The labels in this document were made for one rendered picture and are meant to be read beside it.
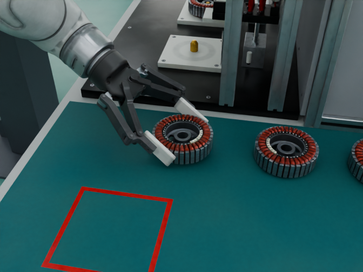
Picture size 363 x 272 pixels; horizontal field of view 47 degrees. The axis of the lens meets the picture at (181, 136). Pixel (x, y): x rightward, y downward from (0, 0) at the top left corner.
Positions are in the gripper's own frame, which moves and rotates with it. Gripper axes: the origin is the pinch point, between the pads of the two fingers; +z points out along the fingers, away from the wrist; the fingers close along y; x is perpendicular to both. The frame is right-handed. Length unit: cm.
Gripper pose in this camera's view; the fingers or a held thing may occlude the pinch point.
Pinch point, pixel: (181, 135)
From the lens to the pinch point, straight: 77.6
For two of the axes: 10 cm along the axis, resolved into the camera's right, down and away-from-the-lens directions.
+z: 7.4, 6.7, -0.2
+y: -5.2, 5.5, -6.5
